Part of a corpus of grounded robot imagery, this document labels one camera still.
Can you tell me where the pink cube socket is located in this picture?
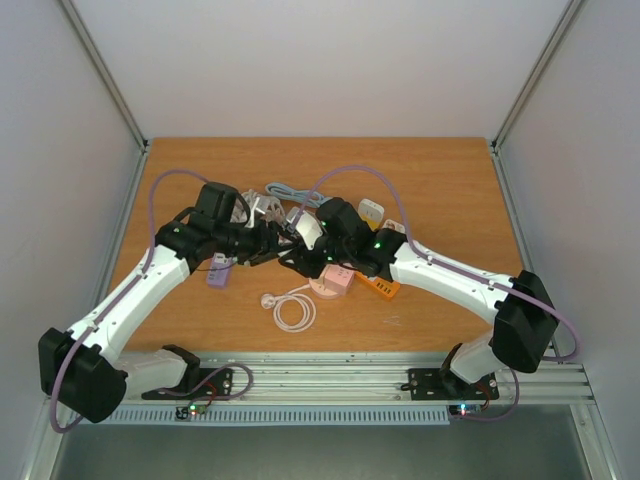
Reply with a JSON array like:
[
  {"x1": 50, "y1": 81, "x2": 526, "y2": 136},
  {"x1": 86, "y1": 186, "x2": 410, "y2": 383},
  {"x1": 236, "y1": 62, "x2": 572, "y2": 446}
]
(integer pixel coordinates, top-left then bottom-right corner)
[{"x1": 320, "y1": 265, "x2": 354, "y2": 296}]

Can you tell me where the yellow cube socket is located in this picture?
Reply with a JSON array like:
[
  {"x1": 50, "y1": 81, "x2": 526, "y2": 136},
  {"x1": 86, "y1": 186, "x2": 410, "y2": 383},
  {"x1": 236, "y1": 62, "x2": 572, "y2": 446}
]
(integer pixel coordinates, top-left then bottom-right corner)
[{"x1": 364, "y1": 219, "x2": 381, "y2": 231}]

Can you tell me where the white plug adapter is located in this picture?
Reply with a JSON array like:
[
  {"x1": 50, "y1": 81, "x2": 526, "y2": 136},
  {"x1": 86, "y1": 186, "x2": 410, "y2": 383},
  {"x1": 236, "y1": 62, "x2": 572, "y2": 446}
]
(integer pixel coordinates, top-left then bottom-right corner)
[{"x1": 357, "y1": 198, "x2": 385, "y2": 223}]

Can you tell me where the white cube socket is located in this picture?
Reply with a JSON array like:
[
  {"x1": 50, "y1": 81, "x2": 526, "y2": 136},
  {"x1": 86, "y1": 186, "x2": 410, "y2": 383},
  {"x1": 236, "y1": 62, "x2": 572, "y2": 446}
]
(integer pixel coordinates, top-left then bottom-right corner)
[{"x1": 382, "y1": 219, "x2": 406, "y2": 233}]

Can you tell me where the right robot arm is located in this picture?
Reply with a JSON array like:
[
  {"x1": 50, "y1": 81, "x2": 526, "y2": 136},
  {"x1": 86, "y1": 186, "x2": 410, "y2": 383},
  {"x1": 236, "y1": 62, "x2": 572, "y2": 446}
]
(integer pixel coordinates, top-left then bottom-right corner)
[{"x1": 280, "y1": 197, "x2": 558, "y2": 397}]

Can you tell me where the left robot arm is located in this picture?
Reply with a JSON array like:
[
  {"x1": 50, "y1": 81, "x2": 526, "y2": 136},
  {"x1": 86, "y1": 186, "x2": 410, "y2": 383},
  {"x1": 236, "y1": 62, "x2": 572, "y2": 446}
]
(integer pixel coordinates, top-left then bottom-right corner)
[{"x1": 38, "y1": 182, "x2": 299, "y2": 433}]

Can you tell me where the pink round socket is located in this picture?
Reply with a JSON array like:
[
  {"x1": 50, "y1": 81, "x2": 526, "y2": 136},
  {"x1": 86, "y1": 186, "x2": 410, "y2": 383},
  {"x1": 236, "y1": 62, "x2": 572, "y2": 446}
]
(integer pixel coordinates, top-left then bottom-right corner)
[{"x1": 308, "y1": 279, "x2": 348, "y2": 300}]

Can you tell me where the purple power strip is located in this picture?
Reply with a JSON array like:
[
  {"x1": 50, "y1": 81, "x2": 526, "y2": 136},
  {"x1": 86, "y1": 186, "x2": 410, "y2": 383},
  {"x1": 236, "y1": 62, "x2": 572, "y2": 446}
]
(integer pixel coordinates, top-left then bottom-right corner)
[{"x1": 206, "y1": 253, "x2": 235, "y2": 289}]

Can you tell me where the orange power strip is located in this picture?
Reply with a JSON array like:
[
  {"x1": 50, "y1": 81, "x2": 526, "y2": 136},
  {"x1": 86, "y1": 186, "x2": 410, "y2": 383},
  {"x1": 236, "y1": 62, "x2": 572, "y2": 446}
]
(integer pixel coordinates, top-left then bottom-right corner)
[{"x1": 356, "y1": 272, "x2": 400, "y2": 301}]

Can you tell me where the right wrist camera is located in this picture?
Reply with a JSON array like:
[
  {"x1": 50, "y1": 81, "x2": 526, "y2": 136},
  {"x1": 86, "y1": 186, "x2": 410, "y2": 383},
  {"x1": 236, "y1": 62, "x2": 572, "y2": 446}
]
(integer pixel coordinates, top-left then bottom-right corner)
[{"x1": 285, "y1": 206, "x2": 323, "y2": 250}]

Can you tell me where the white purple strip cable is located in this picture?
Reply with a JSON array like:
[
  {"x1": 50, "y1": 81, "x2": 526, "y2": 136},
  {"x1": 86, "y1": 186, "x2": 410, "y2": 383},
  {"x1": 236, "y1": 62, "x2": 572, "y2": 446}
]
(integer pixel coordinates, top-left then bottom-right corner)
[{"x1": 229, "y1": 188, "x2": 286, "y2": 226}]

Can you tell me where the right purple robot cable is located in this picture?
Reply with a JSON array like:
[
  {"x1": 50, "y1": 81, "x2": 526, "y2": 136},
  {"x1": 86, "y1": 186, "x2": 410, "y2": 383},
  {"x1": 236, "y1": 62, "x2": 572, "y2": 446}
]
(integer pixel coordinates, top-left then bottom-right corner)
[{"x1": 294, "y1": 165, "x2": 581, "y2": 425}]

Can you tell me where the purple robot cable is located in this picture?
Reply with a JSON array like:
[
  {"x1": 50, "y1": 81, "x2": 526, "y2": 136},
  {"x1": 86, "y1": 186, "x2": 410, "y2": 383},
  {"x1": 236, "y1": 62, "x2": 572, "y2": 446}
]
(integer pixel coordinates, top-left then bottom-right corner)
[
  {"x1": 294, "y1": 165, "x2": 581, "y2": 425},
  {"x1": 48, "y1": 169, "x2": 211, "y2": 434}
]

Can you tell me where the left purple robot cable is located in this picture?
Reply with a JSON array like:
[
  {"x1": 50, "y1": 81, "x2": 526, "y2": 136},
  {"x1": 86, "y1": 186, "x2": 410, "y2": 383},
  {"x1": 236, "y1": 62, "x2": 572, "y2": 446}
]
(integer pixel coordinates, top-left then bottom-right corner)
[{"x1": 48, "y1": 169, "x2": 211, "y2": 434}]

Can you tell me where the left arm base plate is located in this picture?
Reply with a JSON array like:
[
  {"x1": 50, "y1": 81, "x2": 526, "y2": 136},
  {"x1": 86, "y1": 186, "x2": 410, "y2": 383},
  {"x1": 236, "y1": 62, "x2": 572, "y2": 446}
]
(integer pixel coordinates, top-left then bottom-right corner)
[{"x1": 141, "y1": 367, "x2": 233, "y2": 400}]

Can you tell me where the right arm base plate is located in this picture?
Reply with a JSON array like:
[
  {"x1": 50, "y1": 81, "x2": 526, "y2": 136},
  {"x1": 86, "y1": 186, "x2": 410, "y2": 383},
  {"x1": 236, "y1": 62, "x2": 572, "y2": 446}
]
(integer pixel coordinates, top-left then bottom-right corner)
[{"x1": 400, "y1": 368, "x2": 500, "y2": 401}]

